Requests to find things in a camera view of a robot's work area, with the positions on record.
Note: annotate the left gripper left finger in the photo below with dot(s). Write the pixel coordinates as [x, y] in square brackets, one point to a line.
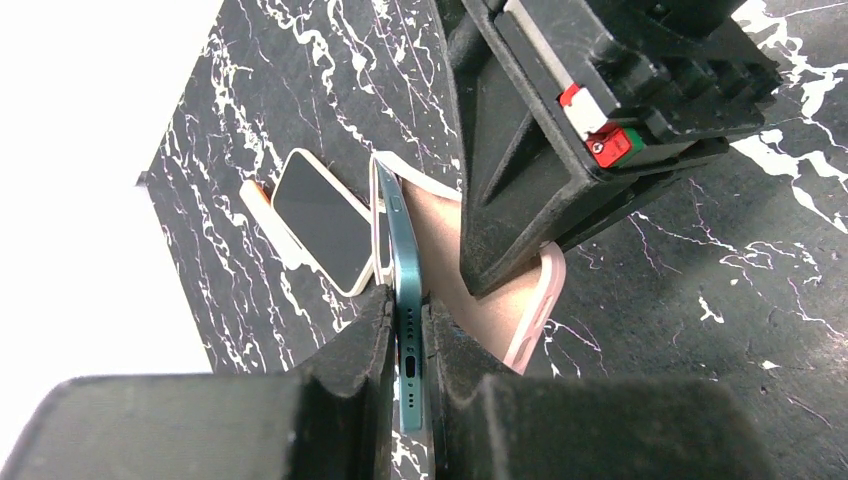
[330, 417]

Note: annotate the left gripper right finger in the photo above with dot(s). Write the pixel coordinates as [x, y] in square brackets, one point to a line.
[489, 422]

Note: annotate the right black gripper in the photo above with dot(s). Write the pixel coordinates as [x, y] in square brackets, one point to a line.
[683, 74]

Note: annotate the pink phone case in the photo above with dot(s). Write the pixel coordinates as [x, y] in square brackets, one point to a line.
[499, 280]

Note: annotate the green phone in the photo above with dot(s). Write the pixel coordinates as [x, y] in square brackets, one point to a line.
[407, 287]

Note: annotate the phone in beige case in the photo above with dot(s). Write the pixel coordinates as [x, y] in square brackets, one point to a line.
[326, 220]

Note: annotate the orange white marker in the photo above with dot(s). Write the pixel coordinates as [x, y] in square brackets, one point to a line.
[271, 225]

